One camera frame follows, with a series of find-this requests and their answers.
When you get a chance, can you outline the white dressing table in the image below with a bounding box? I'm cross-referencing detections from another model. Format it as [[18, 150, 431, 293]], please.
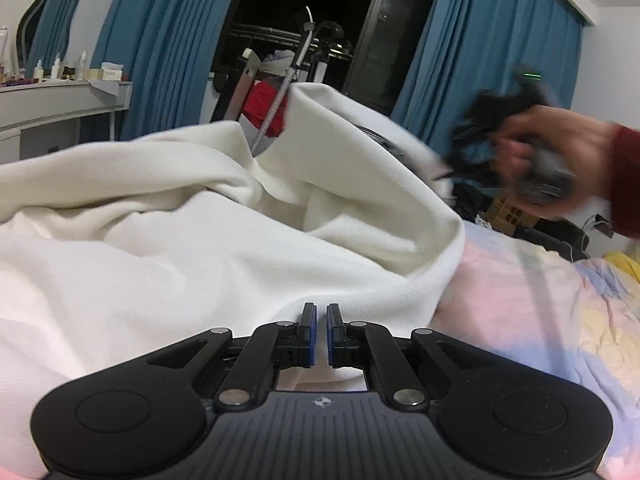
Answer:
[[1, 80, 134, 164]]

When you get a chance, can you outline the wavy frame mirror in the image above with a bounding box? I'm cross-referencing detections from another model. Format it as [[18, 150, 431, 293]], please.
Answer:
[[16, 0, 79, 78]]

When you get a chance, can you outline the pastel bed sheet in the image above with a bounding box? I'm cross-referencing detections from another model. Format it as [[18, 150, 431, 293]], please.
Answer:
[[0, 219, 640, 480]]

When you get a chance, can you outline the blue curtain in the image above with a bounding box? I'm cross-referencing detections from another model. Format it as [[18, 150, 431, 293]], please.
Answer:
[[390, 0, 585, 154], [91, 0, 231, 141]]

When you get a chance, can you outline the metal drying rack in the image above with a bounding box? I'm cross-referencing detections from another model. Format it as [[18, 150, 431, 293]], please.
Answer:
[[209, 18, 352, 122]]

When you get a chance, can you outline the beige folding board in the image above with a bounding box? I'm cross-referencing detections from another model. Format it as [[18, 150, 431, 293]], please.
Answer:
[[224, 48, 260, 120]]

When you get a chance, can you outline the grey braided hose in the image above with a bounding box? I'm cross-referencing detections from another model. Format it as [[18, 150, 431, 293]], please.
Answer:
[[252, 5, 317, 158]]

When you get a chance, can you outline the left blue curtain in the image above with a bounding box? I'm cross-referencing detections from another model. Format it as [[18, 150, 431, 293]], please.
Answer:
[[91, 0, 231, 141]]

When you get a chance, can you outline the white tissue box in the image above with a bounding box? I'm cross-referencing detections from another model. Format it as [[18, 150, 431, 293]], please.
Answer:
[[101, 62, 124, 81]]

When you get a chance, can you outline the red cloth on rack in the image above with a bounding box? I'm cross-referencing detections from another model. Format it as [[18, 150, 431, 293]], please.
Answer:
[[242, 79, 288, 138]]

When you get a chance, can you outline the person right hand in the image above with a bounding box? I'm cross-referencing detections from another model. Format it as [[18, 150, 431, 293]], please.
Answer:
[[495, 105, 618, 219]]

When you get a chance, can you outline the dark red sleeve forearm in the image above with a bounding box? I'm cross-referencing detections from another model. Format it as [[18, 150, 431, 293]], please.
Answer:
[[608, 125, 640, 240]]

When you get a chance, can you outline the right blue curtain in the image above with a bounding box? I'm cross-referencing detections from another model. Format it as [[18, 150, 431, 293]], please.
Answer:
[[390, 0, 585, 154]]

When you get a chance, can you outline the white zip jacket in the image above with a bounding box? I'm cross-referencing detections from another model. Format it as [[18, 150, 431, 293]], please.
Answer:
[[1, 84, 465, 479]]

